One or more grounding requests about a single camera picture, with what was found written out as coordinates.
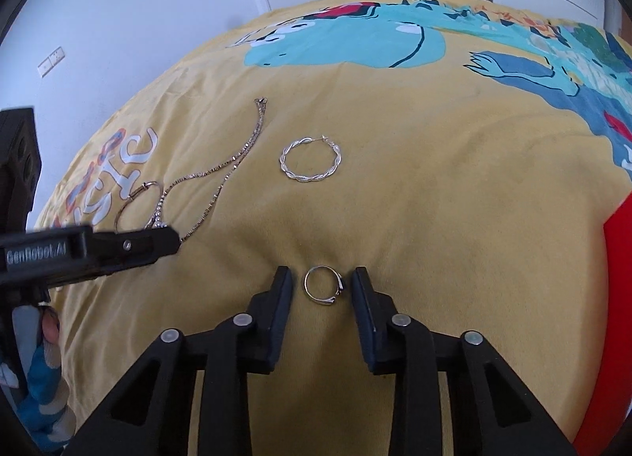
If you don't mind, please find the red jewelry box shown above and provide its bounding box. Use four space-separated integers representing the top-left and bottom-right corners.
575 199 632 456

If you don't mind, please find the yellow dinosaur printed blanket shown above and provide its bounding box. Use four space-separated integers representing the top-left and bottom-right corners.
34 0 632 456

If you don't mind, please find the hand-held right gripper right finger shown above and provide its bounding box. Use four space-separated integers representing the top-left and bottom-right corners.
350 266 578 456

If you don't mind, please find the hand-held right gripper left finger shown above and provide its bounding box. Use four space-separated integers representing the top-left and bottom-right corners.
74 266 294 456

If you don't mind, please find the silver ring with dark stone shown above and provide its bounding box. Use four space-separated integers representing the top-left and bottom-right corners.
303 266 347 307

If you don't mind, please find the white wall switch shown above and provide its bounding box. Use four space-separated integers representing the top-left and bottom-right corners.
38 46 66 78

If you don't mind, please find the silver twisted hoop earring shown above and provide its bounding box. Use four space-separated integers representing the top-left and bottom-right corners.
279 135 343 185

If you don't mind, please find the gold chain necklace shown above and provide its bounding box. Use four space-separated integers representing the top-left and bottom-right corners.
148 97 270 243

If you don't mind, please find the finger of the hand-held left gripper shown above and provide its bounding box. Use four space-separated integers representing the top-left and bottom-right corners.
91 225 181 273

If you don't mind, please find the thin gold bangle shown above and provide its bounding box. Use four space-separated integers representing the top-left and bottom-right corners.
115 180 166 231

